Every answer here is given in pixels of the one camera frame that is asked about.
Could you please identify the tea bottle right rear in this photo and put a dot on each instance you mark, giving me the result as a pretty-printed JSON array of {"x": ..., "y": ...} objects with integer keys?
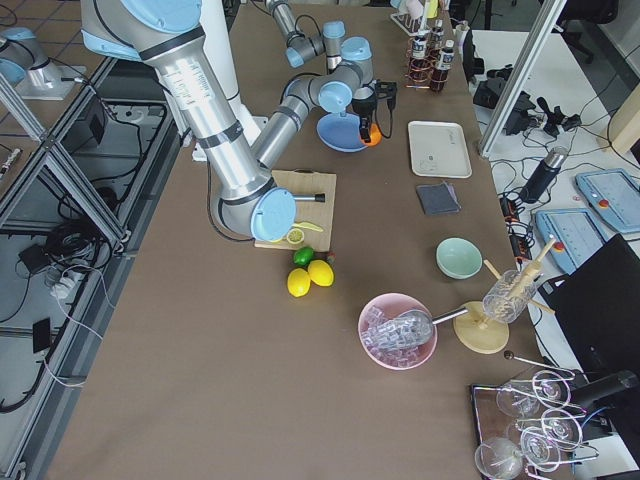
[{"x": 419, "y": 66}]

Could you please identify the yellow lemon upper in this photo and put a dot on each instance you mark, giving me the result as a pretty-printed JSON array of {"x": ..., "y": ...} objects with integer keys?
[{"x": 321, "y": 273}]

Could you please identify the teach pendant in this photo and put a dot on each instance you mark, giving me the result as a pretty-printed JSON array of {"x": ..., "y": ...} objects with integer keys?
[
  {"x": 614, "y": 196},
  {"x": 577, "y": 233}
]

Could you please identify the tea bottle front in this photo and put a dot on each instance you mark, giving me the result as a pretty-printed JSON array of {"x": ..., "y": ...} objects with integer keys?
[{"x": 442, "y": 66}]

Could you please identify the grey folded cloth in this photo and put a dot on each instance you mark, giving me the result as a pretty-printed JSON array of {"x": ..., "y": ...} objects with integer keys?
[{"x": 437, "y": 199}]

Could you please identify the yellow lemon lower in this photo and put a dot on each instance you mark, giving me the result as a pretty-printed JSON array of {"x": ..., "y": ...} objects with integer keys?
[{"x": 298, "y": 282}]

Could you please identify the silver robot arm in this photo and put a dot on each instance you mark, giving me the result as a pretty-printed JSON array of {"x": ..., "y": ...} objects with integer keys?
[
  {"x": 187, "y": 44},
  {"x": 349, "y": 81}
]

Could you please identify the orange fruit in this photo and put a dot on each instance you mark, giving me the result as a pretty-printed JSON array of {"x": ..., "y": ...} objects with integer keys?
[{"x": 374, "y": 138}]

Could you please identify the tea bottle left rear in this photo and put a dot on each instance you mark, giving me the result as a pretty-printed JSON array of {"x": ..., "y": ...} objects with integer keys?
[{"x": 435, "y": 42}]

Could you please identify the teach pendant near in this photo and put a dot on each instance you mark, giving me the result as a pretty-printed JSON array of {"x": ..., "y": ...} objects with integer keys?
[{"x": 577, "y": 233}]

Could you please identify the wooden cup stand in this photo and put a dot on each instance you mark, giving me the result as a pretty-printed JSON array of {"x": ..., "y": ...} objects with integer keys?
[{"x": 480, "y": 333}]

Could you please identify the blue round plate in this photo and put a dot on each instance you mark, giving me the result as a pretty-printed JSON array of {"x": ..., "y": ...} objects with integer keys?
[{"x": 341, "y": 132}]

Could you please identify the wine glass tray rack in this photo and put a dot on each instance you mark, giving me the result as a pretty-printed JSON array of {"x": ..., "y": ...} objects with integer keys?
[{"x": 529, "y": 428}]

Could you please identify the steel muddler black tip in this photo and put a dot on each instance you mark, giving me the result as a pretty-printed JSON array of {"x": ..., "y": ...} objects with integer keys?
[{"x": 319, "y": 197}]

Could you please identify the clear glass on stand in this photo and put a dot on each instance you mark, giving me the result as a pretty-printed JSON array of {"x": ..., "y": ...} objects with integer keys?
[{"x": 509, "y": 296}]

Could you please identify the copper wire bottle rack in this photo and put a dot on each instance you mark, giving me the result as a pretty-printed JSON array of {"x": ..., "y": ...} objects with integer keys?
[{"x": 426, "y": 86}]

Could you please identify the wooden cutting board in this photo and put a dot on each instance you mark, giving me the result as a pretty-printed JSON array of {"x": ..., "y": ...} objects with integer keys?
[{"x": 318, "y": 210}]

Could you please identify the green bowl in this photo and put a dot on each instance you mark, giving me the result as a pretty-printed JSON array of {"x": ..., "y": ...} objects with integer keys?
[{"x": 458, "y": 258}]

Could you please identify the black thermos bottle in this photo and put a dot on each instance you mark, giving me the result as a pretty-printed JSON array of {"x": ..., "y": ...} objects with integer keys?
[{"x": 546, "y": 171}]

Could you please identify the green lime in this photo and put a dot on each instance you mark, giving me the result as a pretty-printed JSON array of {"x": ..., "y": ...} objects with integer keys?
[{"x": 303, "y": 256}]

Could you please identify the cream rabbit tray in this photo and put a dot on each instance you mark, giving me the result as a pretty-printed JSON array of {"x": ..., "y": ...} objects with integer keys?
[{"x": 438, "y": 149}]

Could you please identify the lemon slice upper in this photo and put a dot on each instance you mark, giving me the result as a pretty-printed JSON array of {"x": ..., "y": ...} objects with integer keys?
[{"x": 295, "y": 236}]

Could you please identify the tea bottle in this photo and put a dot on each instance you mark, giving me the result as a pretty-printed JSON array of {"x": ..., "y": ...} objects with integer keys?
[
  {"x": 419, "y": 66},
  {"x": 435, "y": 42},
  {"x": 442, "y": 66}
]

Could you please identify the teach pendant far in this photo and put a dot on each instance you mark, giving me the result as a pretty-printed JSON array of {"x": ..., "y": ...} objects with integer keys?
[{"x": 614, "y": 196}]

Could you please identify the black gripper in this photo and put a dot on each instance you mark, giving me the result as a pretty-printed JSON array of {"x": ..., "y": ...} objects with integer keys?
[{"x": 363, "y": 106}]

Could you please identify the pink ice bowl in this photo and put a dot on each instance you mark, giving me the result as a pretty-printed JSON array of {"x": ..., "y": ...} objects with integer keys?
[{"x": 374, "y": 330}]

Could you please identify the yellow lemon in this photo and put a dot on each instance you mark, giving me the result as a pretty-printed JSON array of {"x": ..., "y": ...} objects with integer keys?
[
  {"x": 298, "y": 282},
  {"x": 321, "y": 273}
]

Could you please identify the steel ice scoop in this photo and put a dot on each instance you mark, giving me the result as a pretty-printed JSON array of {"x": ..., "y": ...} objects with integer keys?
[{"x": 415, "y": 327}]

